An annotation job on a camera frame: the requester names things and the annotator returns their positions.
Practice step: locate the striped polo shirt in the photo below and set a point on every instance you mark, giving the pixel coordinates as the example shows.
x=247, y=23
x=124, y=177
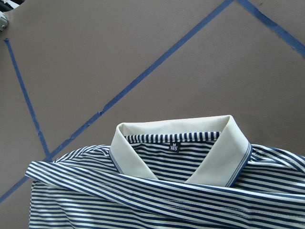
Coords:
x=199, y=173

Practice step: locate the aluminium frame post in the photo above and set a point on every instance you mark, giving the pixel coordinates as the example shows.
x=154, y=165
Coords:
x=3, y=22

